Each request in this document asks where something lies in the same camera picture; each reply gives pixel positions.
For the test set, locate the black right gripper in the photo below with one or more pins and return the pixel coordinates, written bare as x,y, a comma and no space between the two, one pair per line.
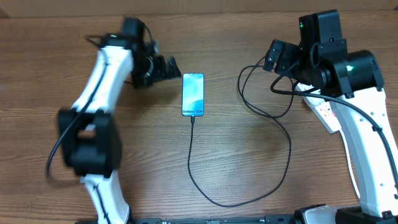
288,56

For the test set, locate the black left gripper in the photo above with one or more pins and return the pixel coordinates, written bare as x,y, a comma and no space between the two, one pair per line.
160,74

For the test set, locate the Samsung Galaxy smartphone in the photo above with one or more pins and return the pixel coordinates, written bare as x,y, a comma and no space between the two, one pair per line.
193,94

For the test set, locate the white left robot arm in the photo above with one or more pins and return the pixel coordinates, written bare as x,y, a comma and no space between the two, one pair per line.
88,135

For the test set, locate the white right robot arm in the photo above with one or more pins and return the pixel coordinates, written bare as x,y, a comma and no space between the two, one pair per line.
353,85

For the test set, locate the white power strip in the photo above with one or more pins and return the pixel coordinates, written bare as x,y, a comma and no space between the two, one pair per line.
323,112

